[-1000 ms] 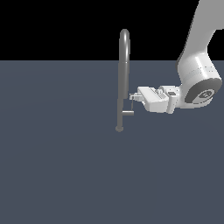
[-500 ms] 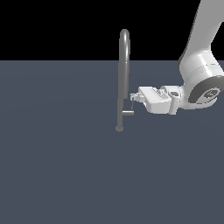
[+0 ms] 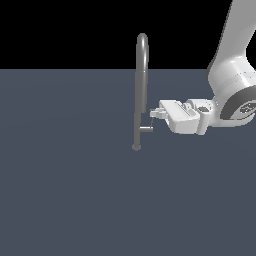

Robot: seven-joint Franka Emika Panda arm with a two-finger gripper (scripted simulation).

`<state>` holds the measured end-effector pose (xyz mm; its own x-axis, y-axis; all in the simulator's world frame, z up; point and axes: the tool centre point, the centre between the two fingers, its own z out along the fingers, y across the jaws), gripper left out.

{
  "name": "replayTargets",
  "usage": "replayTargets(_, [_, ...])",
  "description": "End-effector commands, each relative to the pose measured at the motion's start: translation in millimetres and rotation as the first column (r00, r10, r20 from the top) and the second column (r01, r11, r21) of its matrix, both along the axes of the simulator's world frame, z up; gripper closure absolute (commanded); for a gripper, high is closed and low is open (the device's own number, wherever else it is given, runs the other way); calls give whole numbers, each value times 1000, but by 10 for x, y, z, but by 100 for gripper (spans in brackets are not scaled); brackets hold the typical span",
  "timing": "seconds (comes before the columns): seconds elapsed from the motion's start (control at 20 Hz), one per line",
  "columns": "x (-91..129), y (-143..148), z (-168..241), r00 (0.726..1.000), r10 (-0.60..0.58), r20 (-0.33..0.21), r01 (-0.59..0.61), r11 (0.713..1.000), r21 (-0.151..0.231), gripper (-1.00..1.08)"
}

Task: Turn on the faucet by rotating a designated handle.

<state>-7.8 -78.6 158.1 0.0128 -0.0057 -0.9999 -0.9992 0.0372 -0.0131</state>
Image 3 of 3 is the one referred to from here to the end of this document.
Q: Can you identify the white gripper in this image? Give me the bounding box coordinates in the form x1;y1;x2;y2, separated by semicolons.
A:
149;98;214;136

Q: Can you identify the grey faucet handle lever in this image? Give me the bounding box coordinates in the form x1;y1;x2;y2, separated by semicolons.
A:
139;116;156;133

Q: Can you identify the grey metal handle bar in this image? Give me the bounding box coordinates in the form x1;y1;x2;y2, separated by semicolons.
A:
131;32;150;152

